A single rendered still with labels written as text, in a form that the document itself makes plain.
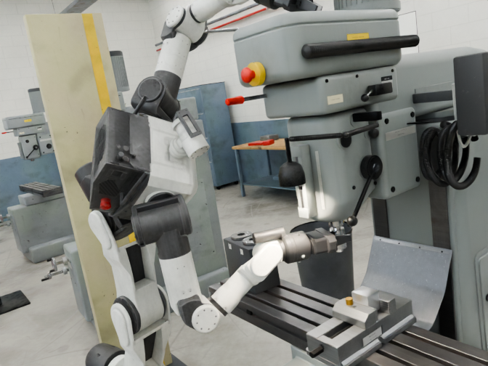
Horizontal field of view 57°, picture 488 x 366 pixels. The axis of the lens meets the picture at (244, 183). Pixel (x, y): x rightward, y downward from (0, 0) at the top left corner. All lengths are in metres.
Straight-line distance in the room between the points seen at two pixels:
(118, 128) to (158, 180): 0.19
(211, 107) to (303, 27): 7.50
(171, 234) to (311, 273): 2.31
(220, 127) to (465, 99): 7.56
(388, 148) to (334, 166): 0.20
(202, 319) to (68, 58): 1.90
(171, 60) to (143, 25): 9.75
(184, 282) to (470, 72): 0.93
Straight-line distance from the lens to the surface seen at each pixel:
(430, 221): 1.69
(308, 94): 1.22
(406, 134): 1.48
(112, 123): 1.32
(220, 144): 8.70
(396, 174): 1.44
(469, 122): 1.35
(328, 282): 3.45
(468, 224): 1.69
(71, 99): 2.78
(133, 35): 11.11
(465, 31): 5.84
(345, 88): 1.26
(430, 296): 1.70
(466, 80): 1.34
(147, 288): 1.68
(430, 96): 1.49
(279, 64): 1.16
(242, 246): 1.81
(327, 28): 1.22
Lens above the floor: 1.71
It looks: 11 degrees down
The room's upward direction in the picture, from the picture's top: 9 degrees counter-clockwise
